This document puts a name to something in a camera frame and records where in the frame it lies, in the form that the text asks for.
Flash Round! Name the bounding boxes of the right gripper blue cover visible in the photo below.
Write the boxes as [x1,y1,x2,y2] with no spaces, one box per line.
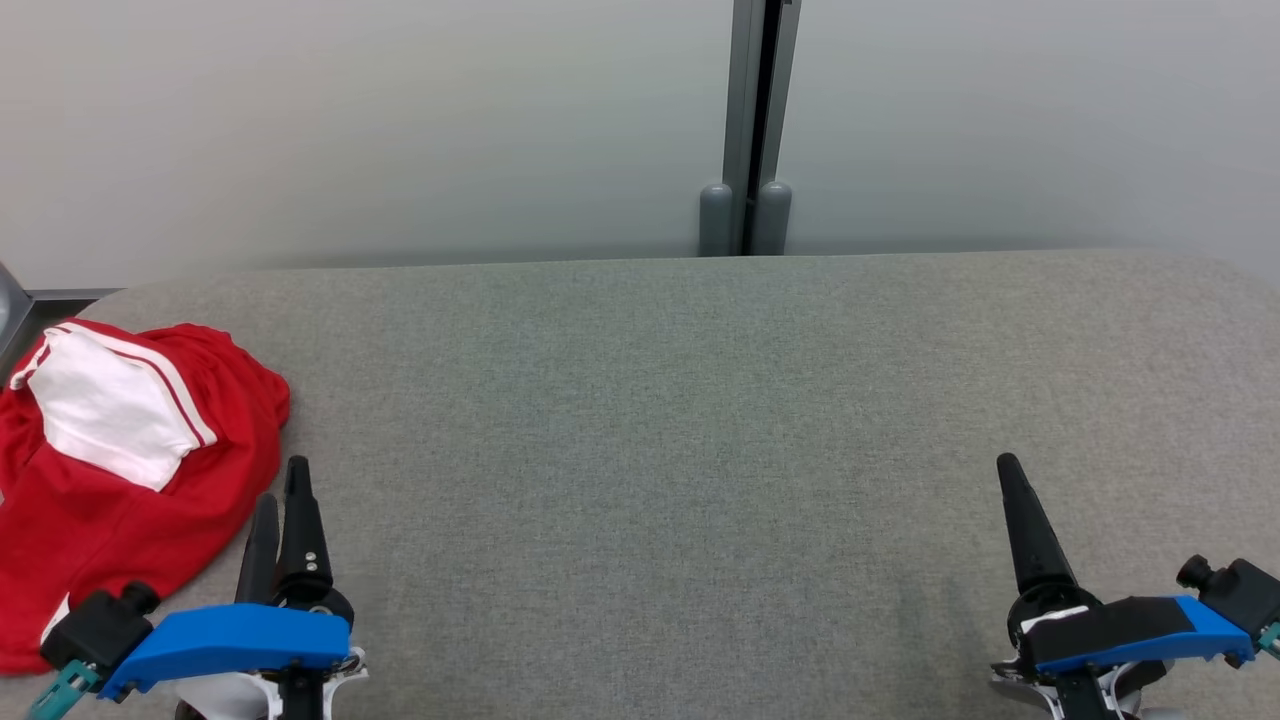
[990,453,1253,720]

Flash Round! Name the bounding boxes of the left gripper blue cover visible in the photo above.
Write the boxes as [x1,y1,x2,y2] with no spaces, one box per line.
[98,456,369,720]

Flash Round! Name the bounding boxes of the red shorts white bands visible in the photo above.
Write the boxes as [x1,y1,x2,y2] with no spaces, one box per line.
[0,440,256,674]

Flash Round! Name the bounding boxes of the red numbered jersey white sleeves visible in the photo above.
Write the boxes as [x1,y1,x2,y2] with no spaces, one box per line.
[0,318,292,501]

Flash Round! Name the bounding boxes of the left camera cable teal plug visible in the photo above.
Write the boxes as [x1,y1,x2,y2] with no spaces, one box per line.
[28,660,101,720]

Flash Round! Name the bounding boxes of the grey cylindrical post foot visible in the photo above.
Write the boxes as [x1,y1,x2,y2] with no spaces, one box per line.
[698,182,735,258]
[754,180,793,256]

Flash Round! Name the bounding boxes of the grey partition post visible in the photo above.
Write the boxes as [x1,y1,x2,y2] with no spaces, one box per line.
[722,0,802,257]

